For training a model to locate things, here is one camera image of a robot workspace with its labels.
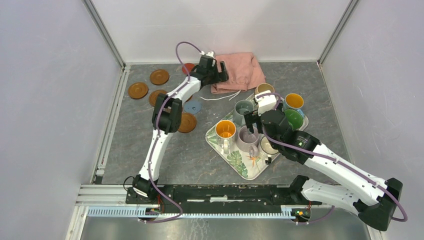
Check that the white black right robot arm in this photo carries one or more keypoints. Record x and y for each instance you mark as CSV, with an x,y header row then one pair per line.
x,y
375,201

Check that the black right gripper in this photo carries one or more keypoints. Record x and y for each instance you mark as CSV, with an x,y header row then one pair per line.
x,y
250,117

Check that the floral leaf print tray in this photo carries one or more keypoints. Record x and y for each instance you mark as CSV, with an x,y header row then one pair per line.
x,y
249,168

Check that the white mug orange inside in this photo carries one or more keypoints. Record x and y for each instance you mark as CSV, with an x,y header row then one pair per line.
x,y
226,135

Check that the blue butterfly mug orange inside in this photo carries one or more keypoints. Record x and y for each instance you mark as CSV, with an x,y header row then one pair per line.
x,y
295,102

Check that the brown wooden coaster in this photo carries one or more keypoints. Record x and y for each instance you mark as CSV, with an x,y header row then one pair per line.
x,y
138,90
159,77
188,123
153,96

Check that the red round coaster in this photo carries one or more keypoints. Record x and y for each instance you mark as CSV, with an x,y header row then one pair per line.
x,y
187,68

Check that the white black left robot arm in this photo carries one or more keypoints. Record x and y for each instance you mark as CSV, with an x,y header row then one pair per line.
x,y
167,117

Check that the lilac ceramic mug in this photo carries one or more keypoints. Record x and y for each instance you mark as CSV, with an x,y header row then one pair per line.
x,y
248,142

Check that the pink folded cloth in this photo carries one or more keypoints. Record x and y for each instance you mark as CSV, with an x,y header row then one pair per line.
x,y
244,73

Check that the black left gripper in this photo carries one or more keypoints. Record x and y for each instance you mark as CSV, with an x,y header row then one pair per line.
x,y
222,77

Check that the beige ceramic mug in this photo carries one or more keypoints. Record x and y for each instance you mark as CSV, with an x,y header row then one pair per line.
x,y
264,87

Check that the light blue round coaster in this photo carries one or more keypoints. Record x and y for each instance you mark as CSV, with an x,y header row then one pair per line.
x,y
192,107

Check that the floral mug green inside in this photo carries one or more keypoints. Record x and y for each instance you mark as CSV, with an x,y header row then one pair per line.
x,y
295,119

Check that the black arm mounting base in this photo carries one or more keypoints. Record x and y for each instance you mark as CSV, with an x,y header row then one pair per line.
x,y
223,199

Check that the grey green ceramic mug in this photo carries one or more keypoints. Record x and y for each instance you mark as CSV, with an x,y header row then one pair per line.
x,y
240,108

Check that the white mug black rim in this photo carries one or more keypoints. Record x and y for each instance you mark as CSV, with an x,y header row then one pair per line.
x,y
267,153

